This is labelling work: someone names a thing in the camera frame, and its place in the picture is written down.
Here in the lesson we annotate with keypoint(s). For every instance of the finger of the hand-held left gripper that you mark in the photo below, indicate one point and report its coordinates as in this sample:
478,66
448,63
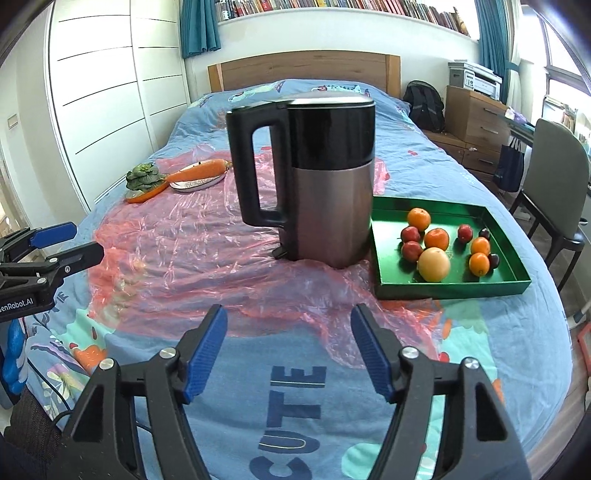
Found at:
53,234
76,259

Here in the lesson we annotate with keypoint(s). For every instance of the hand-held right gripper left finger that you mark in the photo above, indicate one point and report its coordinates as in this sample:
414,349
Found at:
207,355

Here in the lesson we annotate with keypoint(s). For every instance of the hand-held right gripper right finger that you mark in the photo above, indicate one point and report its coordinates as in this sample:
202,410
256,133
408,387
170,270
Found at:
369,357

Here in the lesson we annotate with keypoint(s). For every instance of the yellow grapefruit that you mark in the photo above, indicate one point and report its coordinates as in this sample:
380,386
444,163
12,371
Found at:
434,264

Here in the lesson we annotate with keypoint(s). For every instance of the red apple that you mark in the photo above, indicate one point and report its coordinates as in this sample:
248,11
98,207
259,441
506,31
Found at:
465,232
410,234
411,251

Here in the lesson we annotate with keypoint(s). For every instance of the green metal tray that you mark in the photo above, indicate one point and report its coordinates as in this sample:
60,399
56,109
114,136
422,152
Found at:
461,288

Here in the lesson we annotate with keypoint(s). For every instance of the dark purple plum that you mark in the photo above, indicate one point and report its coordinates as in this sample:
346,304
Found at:
494,261
484,232

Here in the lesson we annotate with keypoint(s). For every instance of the person's left hand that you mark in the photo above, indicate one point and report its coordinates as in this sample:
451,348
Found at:
13,355

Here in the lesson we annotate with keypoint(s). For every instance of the orange oval dish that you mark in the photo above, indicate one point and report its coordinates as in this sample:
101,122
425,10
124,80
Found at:
143,197

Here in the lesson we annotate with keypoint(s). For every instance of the green bok choy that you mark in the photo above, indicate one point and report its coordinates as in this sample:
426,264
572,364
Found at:
143,177

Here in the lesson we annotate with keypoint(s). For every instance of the pink plastic sheet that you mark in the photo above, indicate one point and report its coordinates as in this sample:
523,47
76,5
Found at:
184,240

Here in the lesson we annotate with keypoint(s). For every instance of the dark cloth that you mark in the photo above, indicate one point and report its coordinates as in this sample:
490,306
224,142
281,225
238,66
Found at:
32,415

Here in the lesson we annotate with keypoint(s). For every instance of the white patterned plate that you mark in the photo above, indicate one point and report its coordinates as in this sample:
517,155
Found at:
194,186

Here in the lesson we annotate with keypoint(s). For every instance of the large carrot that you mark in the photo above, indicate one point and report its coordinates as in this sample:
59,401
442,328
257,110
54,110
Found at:
198,170

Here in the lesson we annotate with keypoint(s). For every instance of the white wardrobe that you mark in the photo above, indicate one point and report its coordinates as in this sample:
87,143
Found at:
115,92

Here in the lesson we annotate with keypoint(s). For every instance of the silver and black electric kettle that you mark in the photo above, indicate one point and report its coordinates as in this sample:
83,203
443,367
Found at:
323,207

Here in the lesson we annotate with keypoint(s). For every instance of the low wooden nightstand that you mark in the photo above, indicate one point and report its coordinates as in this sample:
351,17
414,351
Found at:
445,141

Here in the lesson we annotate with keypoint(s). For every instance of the dark blue tote bag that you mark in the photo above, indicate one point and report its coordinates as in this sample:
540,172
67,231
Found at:
508,166

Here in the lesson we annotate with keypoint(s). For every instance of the teal curtain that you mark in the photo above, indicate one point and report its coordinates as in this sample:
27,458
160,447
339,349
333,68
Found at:
491,32
198,27

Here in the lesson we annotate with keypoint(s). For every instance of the black backpack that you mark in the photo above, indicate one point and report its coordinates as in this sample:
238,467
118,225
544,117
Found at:
425,108

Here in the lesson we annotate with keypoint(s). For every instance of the grey chair with dark legs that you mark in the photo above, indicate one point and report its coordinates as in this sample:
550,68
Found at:
554,175

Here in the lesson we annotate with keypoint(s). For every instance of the wooden dresser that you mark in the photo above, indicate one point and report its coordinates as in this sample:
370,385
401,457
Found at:
475,120

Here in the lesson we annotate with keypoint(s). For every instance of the wooden headboard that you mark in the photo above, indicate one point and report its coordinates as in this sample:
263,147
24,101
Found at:
300,69

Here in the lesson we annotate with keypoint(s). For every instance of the white printer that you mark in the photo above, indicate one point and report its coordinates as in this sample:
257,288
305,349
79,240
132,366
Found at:
482,81

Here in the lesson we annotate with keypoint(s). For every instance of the row of books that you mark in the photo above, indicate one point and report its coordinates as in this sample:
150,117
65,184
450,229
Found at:
346,4

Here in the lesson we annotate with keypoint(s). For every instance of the pink frame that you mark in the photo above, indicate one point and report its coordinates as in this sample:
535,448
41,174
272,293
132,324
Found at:
585,339

